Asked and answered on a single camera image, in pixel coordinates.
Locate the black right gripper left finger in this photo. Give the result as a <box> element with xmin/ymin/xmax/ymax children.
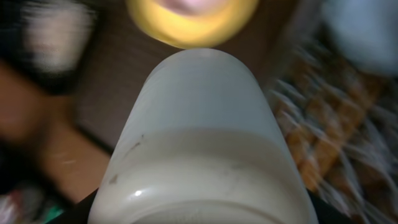
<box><xmin>48</xmin><ymin>189</ymin><xmax>98</xmax><ymax>224</ymax></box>

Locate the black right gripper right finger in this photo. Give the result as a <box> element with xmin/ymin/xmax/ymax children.
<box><xmin>307</xmin><ymin>190</ymin><xmax>351</xmax><ymax>224</ymax></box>

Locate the white paper cup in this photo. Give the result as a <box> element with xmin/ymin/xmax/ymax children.
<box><xmin>88</xmin><ymin>49</ymin><xmax>318</xmax><ymax>224</ymax></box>

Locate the light blue bowl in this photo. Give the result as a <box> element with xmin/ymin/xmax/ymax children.
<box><xmin>322</xmin><ymin>0</ymin><xmax>397</xmax><ymax>77</ymax></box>

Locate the yellow plate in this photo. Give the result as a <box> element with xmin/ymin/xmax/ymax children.
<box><xmin>126</xmin><ymin>0</ymin><xmax>259</xmax><ymax>49</ymax></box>

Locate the grey dishwasher rack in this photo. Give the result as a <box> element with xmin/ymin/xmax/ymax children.
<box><xmin>267</xmin><ymin>41</ymin><xmax>397</xmax><ymax>223</ymax></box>

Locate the brown serving tray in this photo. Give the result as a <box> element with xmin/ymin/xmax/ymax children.
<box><xmin>76</xmin><ymin>0</ymin><xmax>298</xmax><ymax>152</ymax></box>

